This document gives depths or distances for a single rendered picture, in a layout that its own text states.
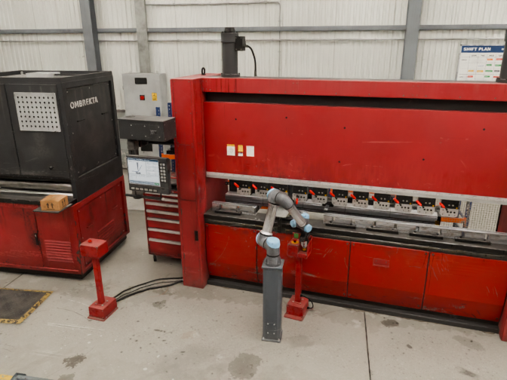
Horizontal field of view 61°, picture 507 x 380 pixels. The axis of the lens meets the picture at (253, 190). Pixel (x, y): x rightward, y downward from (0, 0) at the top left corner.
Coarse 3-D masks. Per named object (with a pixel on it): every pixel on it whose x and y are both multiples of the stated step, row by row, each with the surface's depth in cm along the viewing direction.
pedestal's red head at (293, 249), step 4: (292, 240) 428; (288, 244) 420; (292, 244) 419; (296, 244) 419; (300, 244) 425; (304, 244) 426; (308, 244) 415; (288, 248) 421; (292, 248) 419; (296, 248) 417; (300, 248) 425; (308, 248) 416; (288, 252) 422; (292, 252) 420; (296, 252) 419; (300, 252) 420; (304, 252) 420; (308, 252) 418; (296, 256) 420; (300, 256) 418; (304, 256) 416; (308, 256) 420
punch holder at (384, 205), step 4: (376, 196) 416; (380, 196) 415; (384, 196) 414; (388, 196) 413; (380, 200) 416; (384, 200) 415; (388, 200) 414; (376, 204) 419; (380, 204) 419; (384, 204) 416; (388, 204) 415; (376, 208) 420; (380, 208) 419; (384, 208) 417; (388, 208) 416
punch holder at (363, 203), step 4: (356, 192) 421; (360, 192) 420; (364, 192) 419; (368, 192) 418; (356, 196) 422; (360, 196) 421; (364, 196) 420; (368, 196) 419; (352, 200) 424; (360, 200) 422; (364, 200) 421; (352, 204) 426; (356, 204) 425; (360, 204) 424; (364, 204) 422
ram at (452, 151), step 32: (224, 128) 443; (256, 128) 432; (288, 128) 422; (320, 128) 413; (352, 128) 403; (384, 128) 395; (416, 128) 386; (448, 128) 378; (480, 128) 371; (224, 160) 454; (256, 160) 443; (288, 160) 432; (320, 160) 422; (352, 160) 413; (384, 160) 404; (416, 160) 395; (448, 160) 386; (480, 160) 378; (384, 192) 413; (448, 192) 395; (480, 192) 387
